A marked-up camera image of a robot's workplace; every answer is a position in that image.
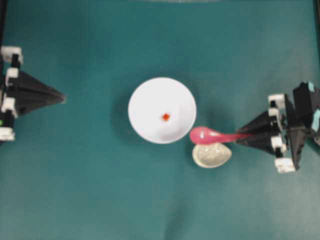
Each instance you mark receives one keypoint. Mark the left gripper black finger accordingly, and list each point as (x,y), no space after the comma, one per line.
(29,83)
(27,104)

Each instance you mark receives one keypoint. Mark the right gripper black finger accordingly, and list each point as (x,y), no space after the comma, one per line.
(263,123)
(261,141)

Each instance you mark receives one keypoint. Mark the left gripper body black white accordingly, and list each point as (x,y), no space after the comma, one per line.
(8,113)

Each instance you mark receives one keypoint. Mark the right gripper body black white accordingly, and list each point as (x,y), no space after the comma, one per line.
(289,141)

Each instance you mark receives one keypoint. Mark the pink plastic spoon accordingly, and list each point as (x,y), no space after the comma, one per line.
(205,136)

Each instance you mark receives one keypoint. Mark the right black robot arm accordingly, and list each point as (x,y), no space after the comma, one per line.
(306,101)

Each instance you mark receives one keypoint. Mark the small red block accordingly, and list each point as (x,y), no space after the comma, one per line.
(166,117)

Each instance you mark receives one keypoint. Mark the white round bowl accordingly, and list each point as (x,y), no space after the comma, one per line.
(155,97)

